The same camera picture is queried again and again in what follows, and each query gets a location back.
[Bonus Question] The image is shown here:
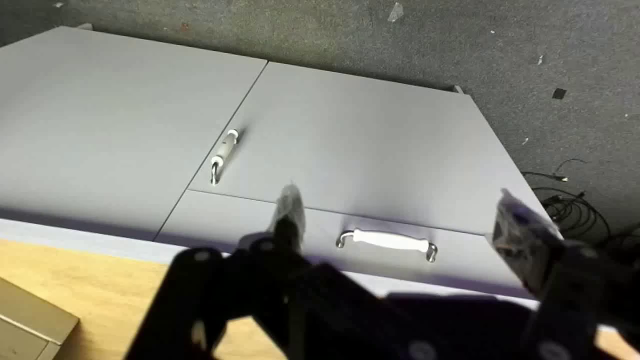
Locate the beige file cabinet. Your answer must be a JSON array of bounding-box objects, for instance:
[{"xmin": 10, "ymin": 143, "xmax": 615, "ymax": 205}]
[{"xmin": 0, "ymin": 279, "xmax": 79, "ymax": 360}]

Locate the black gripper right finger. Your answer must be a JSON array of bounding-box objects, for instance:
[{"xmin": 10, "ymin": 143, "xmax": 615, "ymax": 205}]
[{"xmin": 489, "ymin": 190, "xmax": 562, "ymax": 295}]

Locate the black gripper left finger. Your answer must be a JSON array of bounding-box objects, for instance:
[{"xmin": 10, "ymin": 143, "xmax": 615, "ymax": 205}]
[{"xmin": 269, "ymin": 185, "xmax": 306, "ymax": 252}]

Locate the white desk drawer handle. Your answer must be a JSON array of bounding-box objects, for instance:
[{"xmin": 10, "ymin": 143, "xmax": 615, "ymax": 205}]
[{"xmin": 334, "ymin": 231, "xmax": 440, "ymax": 262}]

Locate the black cable bundle on floor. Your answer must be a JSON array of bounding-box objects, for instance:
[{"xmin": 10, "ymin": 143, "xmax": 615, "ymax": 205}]
[{"xmin": 519, "ymin": 157, "xmax": 640, "ymax": 250}]

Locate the white cabinet door handle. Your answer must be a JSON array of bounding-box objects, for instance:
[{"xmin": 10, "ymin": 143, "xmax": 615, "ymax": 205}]
[{"xmin": 209, "ymin": 128, "xmax": 240, "ymax": 185}]

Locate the grey desk cabinet unit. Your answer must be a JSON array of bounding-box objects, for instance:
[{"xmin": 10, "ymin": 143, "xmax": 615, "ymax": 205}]
[{"xmin": 0, "ymin": 28, "xmax": 534, "ymax": 296}]

